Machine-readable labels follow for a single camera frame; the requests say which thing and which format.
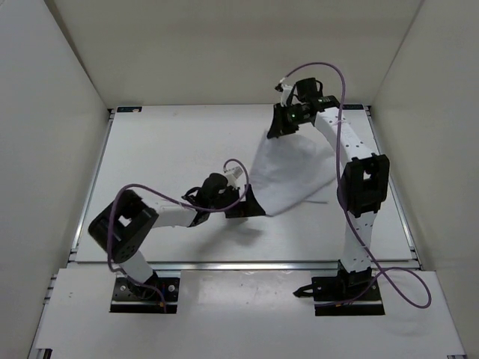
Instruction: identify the blue table label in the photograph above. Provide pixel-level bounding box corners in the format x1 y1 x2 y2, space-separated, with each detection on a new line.
116 106 142 113
342 104 364 111

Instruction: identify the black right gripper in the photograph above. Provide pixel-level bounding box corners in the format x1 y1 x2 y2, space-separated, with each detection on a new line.
267 103 309 140

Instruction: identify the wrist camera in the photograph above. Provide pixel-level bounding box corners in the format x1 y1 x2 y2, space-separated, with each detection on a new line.
275 83 294 107
223 166 243 187

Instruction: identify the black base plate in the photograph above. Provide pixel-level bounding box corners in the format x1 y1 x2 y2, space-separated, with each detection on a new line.
109 272 180 314
293 274 385 317

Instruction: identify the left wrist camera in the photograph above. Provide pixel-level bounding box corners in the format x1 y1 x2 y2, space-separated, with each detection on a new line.
223 166 243 187

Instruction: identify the left blue table label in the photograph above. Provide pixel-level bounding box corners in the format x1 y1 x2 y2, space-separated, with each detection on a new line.
116 106 142 113

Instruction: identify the white skirt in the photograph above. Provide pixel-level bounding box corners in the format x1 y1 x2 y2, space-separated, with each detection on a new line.
248 134 335 216

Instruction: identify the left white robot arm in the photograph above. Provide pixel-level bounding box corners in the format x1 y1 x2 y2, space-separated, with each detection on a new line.
88 171 266 298

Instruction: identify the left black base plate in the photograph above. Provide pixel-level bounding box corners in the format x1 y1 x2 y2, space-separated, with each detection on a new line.
109 272 180 314

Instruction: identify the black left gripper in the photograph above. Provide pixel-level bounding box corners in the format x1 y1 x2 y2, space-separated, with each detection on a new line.
210 182 264 217

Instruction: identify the aluminium table frame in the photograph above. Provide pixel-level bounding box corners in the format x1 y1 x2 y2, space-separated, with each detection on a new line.
32 105 466 358

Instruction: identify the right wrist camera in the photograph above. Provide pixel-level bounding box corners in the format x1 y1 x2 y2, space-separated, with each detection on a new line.
275 83 294 107

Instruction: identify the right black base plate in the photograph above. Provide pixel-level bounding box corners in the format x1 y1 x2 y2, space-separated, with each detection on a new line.
293 274 385 317

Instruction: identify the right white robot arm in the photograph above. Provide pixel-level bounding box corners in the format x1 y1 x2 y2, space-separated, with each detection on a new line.
267 78 390 300

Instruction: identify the right blue table label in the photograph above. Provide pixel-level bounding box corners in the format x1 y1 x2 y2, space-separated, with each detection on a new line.
342 104 364 111

